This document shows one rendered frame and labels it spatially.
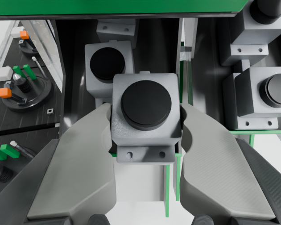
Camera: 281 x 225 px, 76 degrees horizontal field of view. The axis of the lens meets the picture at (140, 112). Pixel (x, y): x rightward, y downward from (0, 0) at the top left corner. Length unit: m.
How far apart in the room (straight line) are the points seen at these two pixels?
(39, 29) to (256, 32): 0.22
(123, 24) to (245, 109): 0.16
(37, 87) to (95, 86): 0.47
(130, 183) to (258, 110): 0.27
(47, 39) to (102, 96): 0.09
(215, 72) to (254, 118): 0.08
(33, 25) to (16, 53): 0.61
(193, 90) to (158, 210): 0.38
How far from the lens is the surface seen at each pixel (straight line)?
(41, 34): 0.23
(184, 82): 0.35
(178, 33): 0.21
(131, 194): 0.39
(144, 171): 0.37
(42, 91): 0.61
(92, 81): 0.17
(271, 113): 0.20
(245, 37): 0.24
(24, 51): 0.79
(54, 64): 0.26
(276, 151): 0.70
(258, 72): 0.21
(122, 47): 0.18
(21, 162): 0.50
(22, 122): 0.59
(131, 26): 0.22
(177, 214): 0.54
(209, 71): 0.26
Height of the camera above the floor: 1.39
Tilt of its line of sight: 56 degrees down
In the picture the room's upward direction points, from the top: 1 degrees counter-clockwise
